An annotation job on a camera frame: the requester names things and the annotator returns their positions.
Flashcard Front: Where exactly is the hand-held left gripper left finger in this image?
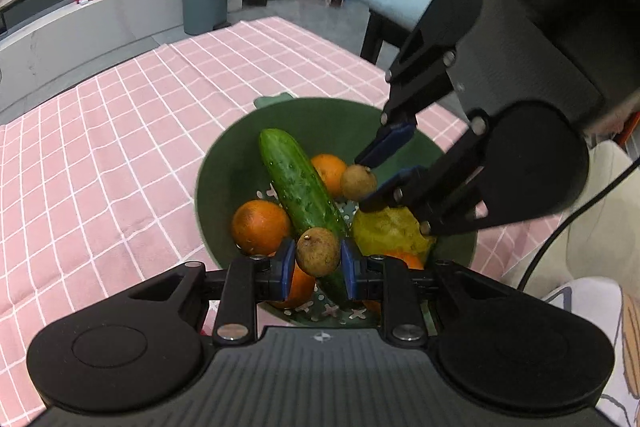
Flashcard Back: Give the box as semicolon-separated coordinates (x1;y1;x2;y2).
125;238;297;347

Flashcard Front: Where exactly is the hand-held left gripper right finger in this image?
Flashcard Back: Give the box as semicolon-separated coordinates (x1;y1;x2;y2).
341;239;521;344

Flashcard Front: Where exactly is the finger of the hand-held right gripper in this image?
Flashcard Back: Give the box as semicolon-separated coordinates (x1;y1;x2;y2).
355;24;459;168
359;113;492;237

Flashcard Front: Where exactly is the orange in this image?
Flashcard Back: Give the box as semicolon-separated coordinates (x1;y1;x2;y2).
362;249;426;315
270;259;317;310
231;200;293;257
310;153;349;200

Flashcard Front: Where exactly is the brown longan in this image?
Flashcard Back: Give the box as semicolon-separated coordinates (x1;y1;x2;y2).
296;227;342;278
341;164;378;202

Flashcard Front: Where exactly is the green cucumber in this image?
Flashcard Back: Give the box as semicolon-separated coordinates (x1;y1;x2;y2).
258;128;351;308

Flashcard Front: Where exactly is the green colander bowl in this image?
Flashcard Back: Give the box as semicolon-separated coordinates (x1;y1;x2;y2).
194;92;478;328

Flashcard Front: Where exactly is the beige cushion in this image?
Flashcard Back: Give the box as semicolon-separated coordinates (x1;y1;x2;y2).
500;141;637;294

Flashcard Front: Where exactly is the pink checked tablecloth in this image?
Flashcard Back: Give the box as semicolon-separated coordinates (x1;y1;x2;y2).
0;17;563;413

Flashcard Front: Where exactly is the white printed cloth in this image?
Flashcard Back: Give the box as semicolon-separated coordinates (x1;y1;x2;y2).
544;276;640;427

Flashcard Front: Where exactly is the white marble media console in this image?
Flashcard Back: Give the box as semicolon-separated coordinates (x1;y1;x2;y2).
0;0;246;125

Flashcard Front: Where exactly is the black cable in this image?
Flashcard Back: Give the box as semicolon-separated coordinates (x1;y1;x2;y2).
519;161;640;294

